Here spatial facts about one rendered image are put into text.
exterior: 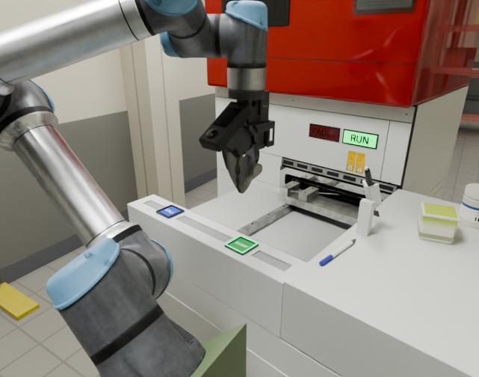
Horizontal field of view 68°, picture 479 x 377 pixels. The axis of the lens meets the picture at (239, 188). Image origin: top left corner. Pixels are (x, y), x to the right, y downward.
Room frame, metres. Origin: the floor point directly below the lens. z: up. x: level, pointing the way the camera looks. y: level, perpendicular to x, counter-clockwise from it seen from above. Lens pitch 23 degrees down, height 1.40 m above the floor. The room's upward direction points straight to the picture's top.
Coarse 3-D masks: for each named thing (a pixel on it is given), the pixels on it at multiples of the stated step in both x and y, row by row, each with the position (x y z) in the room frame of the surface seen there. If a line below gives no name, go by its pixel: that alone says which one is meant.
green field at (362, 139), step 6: (348, 132) 1.16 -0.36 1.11; (354, 132) 1.14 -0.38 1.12; (348, 138) 1.16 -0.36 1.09; (354, 138) 1.14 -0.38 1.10; (360, 138) 1.13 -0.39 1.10; (366, 138) 1.12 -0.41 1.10; (372, 138) 1.10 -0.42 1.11; (360, 144) 1.13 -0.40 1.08; (366, 144) 1.11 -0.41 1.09; (372, 144) 1.10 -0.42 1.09
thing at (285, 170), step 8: (280, 168) 1.32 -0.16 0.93; (288, 168) 1.30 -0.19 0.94; (296, 168) 1.29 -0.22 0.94; (280, 176) 1.32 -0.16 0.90; (296, 176) 1.27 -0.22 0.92; (304, 176) 1.25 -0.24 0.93; (312, 176) 1.23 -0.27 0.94; (320, 176) 1.21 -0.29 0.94; (280, 184) 1.32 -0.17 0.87; (328, 184) 1.18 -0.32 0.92; (336, 184) 1.16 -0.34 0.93; (344, 184) 1.14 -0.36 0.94; (352, 184) 1.13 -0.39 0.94; (360, 192) 1.10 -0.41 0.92; (384, 192) 1.06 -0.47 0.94; (336, 200) 1.16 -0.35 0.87; (344, 200) 1.15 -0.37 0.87
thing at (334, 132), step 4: (312, 128) 1.25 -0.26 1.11; (316, 128) 1.24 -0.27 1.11; (320, 128) 1.23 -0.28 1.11; (324, 128) 1.22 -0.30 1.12; (328, 128) 1.21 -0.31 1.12; (332, 128) 1.20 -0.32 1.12; (312, 132) 1.25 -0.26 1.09; (316, 132) 1.24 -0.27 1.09; (320, 132) 1.23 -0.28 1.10; (324, 132) 1.22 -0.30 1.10; (328, 132) 1.21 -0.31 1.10; (332, 132) 1.20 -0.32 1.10; (336, 132) 1.19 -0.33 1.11; (316, 136) 1.24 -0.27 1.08; (320, 136) 1.23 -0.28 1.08; (324, 136) 1.21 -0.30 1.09; (328, 136) 1.20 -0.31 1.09; (332, 136) 1.20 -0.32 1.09; (336, 136) 1.18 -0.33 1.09; (336, 140) 1.18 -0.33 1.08
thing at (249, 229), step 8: (280, 208) 1.13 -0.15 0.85; (288, 208) 1.16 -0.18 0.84; (264, 216) 1.07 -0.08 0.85; (272, 216) 1.08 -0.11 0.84; (280, 216) 1.12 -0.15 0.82; (248, 224) 1.01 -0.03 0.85; (256, 224) 1.02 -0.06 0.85; (264, 224) 1.05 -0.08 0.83; (240, 232) 0.96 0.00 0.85; (248, 232) 0.99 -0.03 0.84
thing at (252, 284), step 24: (144, 216) 0.88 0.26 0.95; (192, 216) 0.85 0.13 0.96; (168, 240) 0.81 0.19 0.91; (192, 240) 0.75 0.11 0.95; (216, 240) 0.73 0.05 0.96; (192, 264) 0.75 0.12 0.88; (216, 264) 0.69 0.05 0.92; (240, 264) 0.64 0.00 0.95; (264, 264) 0.63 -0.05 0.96; (288, 264) 0.64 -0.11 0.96; (216, 288) 0.69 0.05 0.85; (240, 288) 0.64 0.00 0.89; (264, 288) 0.60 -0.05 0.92; (240, 312) 0.64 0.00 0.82; (264, 312) 0.60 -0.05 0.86
